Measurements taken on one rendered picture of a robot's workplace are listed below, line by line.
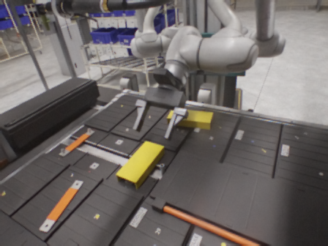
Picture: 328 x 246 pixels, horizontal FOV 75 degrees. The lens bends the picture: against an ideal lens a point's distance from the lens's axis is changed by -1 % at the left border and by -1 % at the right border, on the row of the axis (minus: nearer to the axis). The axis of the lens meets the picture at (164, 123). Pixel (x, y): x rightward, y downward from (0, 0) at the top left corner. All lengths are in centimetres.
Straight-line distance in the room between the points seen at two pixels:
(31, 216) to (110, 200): 20
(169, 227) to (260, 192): 24
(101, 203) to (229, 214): 32
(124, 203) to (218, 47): 51
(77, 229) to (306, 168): 62
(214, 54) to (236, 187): 38
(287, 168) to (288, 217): 16
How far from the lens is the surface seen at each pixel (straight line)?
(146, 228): 55
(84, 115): 103
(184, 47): 73
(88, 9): 93
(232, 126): 82
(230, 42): 69
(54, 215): 64
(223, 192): 59
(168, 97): 68
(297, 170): 71
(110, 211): 60
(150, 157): 67
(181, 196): 58
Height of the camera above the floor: 148
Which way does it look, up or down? 34 degrees down
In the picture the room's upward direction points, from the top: 6 degrees counter-clockwise
